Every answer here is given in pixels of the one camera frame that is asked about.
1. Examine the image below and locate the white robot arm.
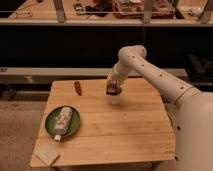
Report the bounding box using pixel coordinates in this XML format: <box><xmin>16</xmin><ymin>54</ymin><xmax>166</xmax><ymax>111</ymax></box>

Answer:
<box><xmin>106</xmin><ymin>45</ymin><xmax>213</xmax><ymax>171</ymax></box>

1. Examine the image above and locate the translucent white cup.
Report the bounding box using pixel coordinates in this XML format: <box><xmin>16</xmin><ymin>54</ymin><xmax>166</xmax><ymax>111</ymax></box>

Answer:
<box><xmin>108</xmin><ymin>90</ymin><xmax>121</xmax><ymax>105</ymax></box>

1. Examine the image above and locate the small red chili object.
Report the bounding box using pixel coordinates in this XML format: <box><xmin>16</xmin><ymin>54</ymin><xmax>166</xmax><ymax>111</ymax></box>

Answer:
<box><xmin>74</xmin><ymin>81</ymin><xmax>82</xmax><ymax>96</ymax></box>

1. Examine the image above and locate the white bottle on plate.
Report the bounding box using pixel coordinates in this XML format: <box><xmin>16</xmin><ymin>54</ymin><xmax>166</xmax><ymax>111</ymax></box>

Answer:
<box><xmin>54</xmin><ymin>107</ymin><xmax>72</xmax><ymax>142</ymax></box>

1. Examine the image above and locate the red tray on shelf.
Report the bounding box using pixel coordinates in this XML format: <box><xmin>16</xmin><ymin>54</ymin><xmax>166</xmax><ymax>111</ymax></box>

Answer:
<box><xmin>112</xmin><ymin>0</ymin><xmax>175</xmax><ymax>18</ymax></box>

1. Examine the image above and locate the green round plate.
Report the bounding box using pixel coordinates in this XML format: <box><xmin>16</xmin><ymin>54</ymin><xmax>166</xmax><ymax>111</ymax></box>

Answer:
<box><xmin>45</xmin><ymin>106</ymin><xmax>80</xmax><ymax>141</ymax></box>

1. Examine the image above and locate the white square sponge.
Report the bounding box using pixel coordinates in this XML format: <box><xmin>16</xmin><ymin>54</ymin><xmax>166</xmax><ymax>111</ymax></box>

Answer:
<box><xmin>35</xmin><ymin>143</ymin><xmax>60</xmax><ymax>166</ymax></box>

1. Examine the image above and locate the grey metal shelf rail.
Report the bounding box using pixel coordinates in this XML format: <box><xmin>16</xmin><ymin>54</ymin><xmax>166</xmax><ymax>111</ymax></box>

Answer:
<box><xmin>0</xmin><ymin>67</ymin><xmax>188</xmax><ymax>79</ymax></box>

